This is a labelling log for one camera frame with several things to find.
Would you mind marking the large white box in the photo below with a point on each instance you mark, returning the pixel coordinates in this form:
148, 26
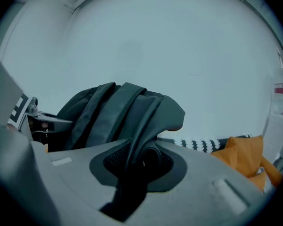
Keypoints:
276, 135

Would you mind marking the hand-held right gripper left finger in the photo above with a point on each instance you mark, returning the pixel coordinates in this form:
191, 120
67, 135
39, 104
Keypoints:
85, 185

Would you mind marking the black white striped blanket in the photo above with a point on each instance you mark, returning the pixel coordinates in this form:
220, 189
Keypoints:
202, 145

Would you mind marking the person's left hand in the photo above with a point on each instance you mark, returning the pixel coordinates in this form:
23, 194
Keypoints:
44, 124

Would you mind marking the white box with red label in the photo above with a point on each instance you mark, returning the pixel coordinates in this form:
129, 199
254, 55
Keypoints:
281, 79

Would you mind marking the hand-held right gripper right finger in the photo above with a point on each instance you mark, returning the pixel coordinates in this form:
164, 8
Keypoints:
198, 189

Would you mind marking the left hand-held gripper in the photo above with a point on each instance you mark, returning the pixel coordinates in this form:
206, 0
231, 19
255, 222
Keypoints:
19, 109

